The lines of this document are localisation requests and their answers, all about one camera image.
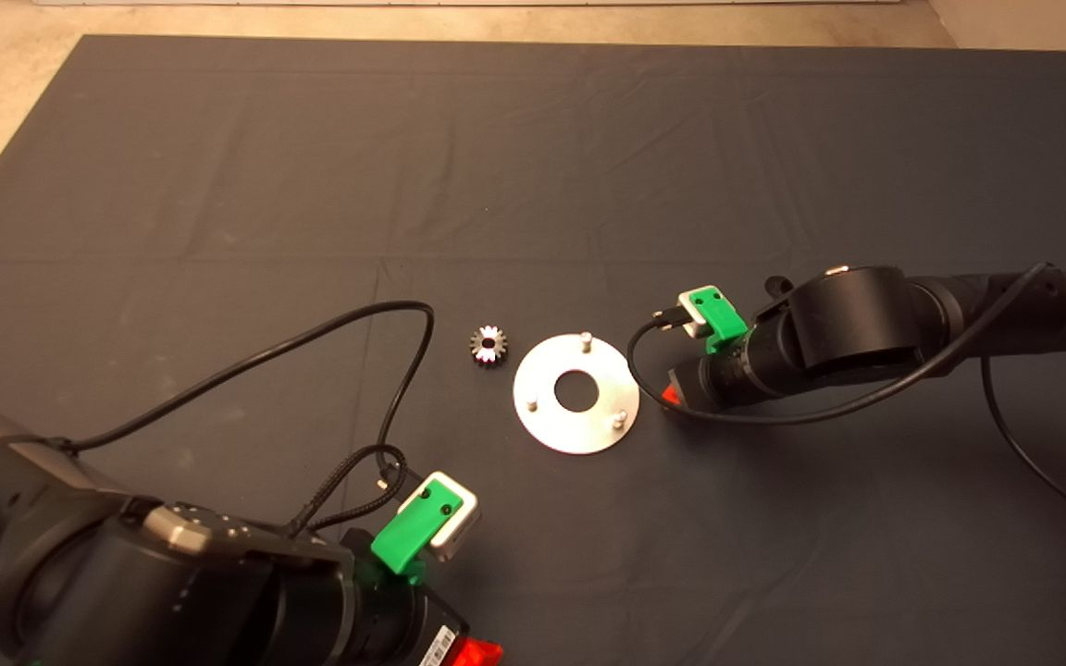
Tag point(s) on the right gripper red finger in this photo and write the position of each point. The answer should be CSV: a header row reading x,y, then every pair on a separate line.
x,y
671,396

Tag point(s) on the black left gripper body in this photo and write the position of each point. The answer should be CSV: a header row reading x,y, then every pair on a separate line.
x,y
399,629

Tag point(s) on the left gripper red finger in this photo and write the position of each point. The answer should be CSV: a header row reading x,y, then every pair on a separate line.
x,y
477,655

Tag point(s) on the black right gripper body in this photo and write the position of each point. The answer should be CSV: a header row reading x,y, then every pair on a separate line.
x,y
727,379

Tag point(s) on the steel planetary gear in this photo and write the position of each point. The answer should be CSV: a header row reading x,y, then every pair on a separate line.
x,y
499,355

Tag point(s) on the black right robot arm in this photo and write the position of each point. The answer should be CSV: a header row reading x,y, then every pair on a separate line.
x,y
857,324

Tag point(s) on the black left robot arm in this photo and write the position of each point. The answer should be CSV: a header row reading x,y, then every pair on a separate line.
x,y
126,601

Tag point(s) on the round metal carrier plate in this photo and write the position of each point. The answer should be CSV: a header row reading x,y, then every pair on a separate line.
x,y
542,370

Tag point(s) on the dark grey table cloth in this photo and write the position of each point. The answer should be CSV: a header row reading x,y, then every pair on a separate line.
x,y
588,185

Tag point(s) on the right green camera mount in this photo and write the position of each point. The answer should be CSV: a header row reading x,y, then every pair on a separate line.
x,y
720,319

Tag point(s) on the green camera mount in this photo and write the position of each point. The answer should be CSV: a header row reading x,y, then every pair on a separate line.
x,y
408,536
720,319

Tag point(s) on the right silver camera box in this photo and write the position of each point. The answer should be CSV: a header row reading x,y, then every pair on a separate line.
x,y
691,314

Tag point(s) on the silver camera box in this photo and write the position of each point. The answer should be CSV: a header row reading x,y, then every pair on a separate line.
x,y
691,314
464,532

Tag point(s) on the left green camera mount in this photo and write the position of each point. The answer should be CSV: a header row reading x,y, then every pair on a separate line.
x,y
408,536

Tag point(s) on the left silver camera box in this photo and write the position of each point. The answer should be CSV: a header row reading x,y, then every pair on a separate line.
x,y
464,532

